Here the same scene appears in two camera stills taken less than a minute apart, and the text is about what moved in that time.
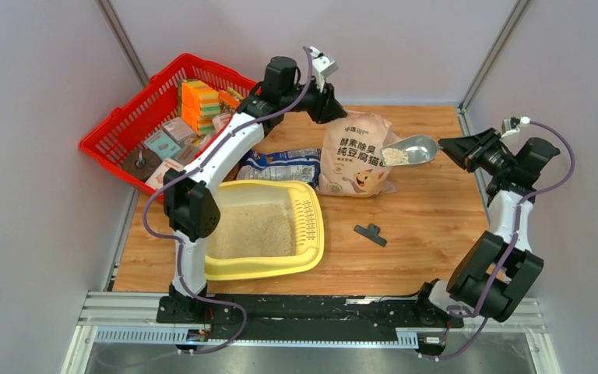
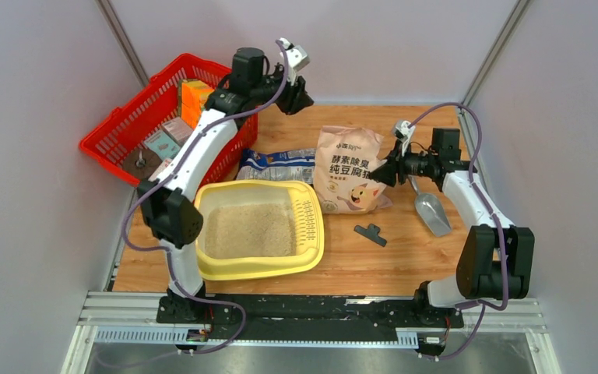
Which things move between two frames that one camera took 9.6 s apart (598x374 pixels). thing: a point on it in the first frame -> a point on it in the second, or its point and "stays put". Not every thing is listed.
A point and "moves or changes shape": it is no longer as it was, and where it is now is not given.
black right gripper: x=462 y=148 -> x=385 y=174
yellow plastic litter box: x=265 y=227 stays put
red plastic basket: x=124 y=129 stays put
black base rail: x=305 y=317 stays put
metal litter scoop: x=416 y=149 moves or changes shape
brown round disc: x=142 y=163 stays put
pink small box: x=156 y=179 stays put
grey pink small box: x=178 y=129 stays put
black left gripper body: x=311 y=100 -> x=286 y=101
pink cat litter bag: x=352 y=159 moves or changes shape
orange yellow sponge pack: x=199 y=106 stays put
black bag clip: x=371 y=234 stays put
